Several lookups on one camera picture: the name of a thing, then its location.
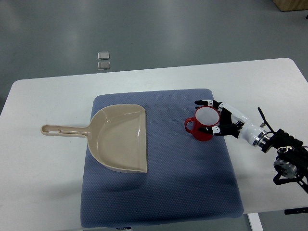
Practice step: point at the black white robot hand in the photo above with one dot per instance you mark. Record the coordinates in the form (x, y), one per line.
(232, 122)

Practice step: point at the red cup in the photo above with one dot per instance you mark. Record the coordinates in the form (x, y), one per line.
(204, 117)

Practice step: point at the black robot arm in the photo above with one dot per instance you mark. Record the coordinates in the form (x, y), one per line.
(291, 162)

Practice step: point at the beige plastic dustpan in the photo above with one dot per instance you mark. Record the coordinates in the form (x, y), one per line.
(116, 137)

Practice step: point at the blue fabric mat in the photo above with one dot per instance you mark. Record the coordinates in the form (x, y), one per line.
(186, 180)

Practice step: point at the white table leg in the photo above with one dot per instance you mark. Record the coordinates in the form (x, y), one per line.
(254, 221)

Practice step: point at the black table control panel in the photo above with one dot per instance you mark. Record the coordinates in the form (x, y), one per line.
(296, 211)

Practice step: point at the wooden box corner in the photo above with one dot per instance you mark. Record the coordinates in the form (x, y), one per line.
(291, 5)

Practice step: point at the lower metal floor plate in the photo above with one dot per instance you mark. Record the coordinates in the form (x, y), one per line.
(103, 65)

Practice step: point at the metal floor plate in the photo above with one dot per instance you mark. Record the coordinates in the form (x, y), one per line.
(103, 65)
(103, 55)

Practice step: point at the upper metal floor plate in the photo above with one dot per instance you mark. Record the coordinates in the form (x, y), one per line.
(103, 55)

